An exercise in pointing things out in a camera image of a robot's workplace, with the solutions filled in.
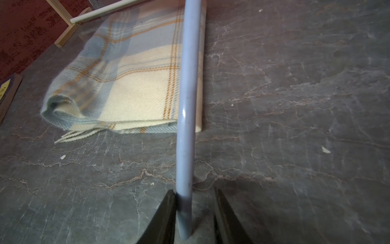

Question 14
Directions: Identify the light blue clothes hanger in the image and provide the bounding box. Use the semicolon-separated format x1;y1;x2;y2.
176;0;202;240

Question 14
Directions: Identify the wooden clothes rack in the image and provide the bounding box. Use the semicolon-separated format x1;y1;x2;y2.
46;0;141;48

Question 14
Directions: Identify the plaid beige blue scarf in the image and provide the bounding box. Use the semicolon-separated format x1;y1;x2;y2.
40;0;208;144

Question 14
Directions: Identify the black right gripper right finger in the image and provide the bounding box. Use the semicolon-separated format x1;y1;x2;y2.
214;187;253;244

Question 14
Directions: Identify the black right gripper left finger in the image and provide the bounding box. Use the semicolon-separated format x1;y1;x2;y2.
137;190;177;244

